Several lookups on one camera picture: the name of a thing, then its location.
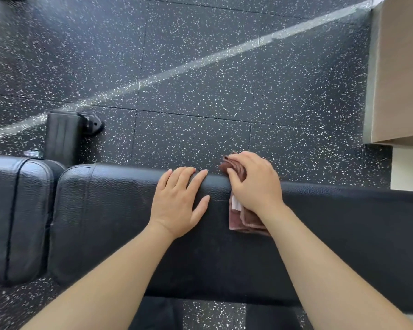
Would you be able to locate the person's right forearm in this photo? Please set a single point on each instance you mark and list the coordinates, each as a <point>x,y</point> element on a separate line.
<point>330,271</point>

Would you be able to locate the person's right leg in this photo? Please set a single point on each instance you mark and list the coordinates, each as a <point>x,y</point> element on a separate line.
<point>272,317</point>

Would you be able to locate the person's right hand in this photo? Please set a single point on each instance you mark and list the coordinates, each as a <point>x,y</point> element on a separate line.
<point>260,185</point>

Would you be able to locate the person's leg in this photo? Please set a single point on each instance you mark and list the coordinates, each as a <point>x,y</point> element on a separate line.
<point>272,317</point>
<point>158,314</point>

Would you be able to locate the person's left leg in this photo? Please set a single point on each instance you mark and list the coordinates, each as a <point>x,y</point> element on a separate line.
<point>158,314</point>

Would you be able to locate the person's left forearm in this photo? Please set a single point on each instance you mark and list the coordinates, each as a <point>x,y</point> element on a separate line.
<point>99,285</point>

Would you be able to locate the brown cleaning cloth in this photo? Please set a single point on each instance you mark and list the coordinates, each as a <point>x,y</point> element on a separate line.
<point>244,223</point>

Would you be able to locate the person's left hand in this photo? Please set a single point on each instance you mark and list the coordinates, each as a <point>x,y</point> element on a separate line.
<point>175,206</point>

